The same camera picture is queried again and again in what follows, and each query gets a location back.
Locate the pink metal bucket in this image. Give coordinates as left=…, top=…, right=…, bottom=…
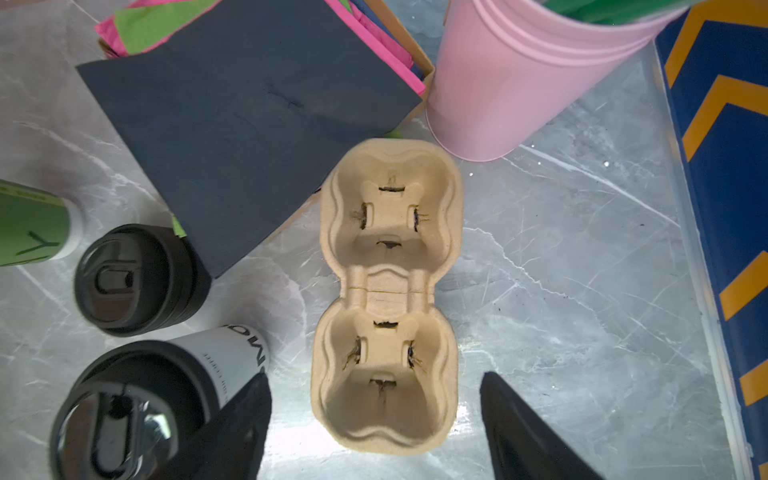
left=426, top=1, right=683, bottom=162

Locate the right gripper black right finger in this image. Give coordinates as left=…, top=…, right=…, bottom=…
left=480, top=372, right=601, bottom=480

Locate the stack of black lids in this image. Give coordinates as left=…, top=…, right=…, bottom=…
left=74, top=224, right=212, bottom=337

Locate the dark grey napkin stack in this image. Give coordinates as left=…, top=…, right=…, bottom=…
left=78, top=1, right=420, bottom=277

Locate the beige pulp cup carrier stack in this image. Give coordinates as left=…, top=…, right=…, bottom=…
left=310, top=139, right=464, bottom=455

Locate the white paper coffee cup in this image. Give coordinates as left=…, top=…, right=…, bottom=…
left=170, top=324, right=270, bottom=407

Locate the brown cardboard napkin tray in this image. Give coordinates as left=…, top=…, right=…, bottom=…
left=98, top=0, right=436, bottom=241

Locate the green napkin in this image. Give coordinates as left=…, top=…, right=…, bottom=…
left=98, top=0, right=217, bottom=56

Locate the pink napkin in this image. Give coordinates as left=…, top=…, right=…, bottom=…
left=95, top=1, right=427, bottom=95

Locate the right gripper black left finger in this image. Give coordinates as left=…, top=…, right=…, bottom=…
left=152, top=373, right=272, bottom=479

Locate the stack of paper cups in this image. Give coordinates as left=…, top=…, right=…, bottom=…
left=1, top=180, right=84, bottom=267

